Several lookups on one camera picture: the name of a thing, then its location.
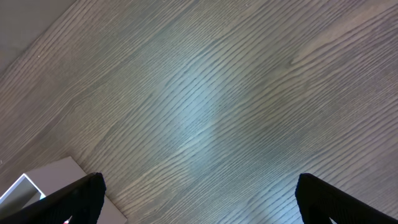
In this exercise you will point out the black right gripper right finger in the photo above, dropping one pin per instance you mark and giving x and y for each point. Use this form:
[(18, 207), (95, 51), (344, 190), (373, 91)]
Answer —
[(320, 202)]

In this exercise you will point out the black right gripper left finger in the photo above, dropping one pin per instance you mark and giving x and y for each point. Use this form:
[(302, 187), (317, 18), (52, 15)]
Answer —
[(79, 202)]

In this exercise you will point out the white cardboard box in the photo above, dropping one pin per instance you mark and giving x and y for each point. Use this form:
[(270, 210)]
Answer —
[(36, 184)]

